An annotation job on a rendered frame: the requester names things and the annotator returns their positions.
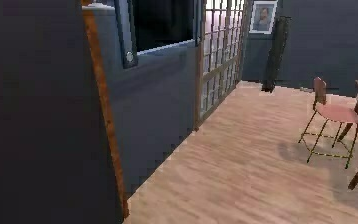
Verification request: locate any dark framed window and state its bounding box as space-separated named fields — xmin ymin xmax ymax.
xmin=113 ymin=0 xmax=204 ymax=70

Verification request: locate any dark door with brown edge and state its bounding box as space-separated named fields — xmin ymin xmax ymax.
xmin=0 ymin=0 xmax=131 ymax=224

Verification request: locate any white framed portrait picture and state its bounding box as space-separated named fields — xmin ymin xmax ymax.
xmin=249 ymin=0 xmax=279 ymax=35

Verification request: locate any brown lattice glass door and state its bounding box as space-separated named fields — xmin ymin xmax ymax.
xmin=193 ymin=0 xmax=255 ymax=132

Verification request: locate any tall black floor lamp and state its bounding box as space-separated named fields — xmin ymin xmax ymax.
xmin=260 ymin=15 xmax=292 ymax=94

